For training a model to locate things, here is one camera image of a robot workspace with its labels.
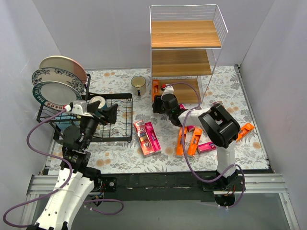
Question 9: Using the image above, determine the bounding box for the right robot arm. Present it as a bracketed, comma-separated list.
[152, 93, 240, 191]

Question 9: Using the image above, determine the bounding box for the pink toothpaste box upper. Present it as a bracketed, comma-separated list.
[179, 104, 195, 132]

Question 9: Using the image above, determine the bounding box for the blue floral plate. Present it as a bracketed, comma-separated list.
[31, 67, 85, 94]

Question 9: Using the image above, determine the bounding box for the white wire wooden shelf rack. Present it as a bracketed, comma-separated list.
[150, 4, 228, 104]

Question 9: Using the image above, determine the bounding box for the floral table mat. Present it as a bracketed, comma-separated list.
[47, 66, 270, 175]

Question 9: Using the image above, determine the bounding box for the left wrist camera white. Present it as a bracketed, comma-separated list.
[64, 100, 87, 116]

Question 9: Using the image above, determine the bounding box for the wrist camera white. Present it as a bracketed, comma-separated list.
[160, 84, 174, 96]
[64, 100, 87, 116]

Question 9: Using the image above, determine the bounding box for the pink toothpaste box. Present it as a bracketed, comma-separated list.
[145, 122, 161, 153]
[179, 104, 195, 132]
[197, 141, 216, 154]

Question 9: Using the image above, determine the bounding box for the cream enamel mug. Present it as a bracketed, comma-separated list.
[130, 76, 146, 96]

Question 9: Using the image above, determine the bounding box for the beige pink-rimmed plate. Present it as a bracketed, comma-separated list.
[39, 56, 87, 84]

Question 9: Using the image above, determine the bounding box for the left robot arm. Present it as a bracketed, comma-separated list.
[26, 100, 118, 230]

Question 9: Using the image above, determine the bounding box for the small white teal bowl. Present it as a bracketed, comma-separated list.
[89, 96, 107, 109]

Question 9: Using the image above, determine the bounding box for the blue cup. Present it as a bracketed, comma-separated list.
[55, 113, 81, 131]

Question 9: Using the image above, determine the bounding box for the orange toothpaste box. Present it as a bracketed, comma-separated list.
[152, 80, 160, 102]
[176, 127, 187, 158]
[187, 128, 202, 158]
[236, 122, 255, 142]

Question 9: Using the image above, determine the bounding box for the aluminium frame base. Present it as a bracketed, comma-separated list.
[18, 64, 300, 230]

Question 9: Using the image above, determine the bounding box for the red 3D toothpaste box left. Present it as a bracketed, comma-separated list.
[133, 120, 155, 157]

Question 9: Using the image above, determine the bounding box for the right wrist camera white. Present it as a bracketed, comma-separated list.
[160, 84, 174, 96]

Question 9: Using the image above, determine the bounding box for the black wire dish rack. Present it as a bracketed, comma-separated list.
[36, 73, 133, 144]

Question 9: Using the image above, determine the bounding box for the pink toothpaste box lower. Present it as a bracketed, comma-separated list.
[197, 141, 216, 154]

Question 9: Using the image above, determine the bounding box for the pink toothpaste box left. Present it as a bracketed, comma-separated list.
[145, 122, 161, 153]

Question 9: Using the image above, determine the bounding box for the green-rimmed white plate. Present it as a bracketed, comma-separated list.
[32, 80, 82, 111]

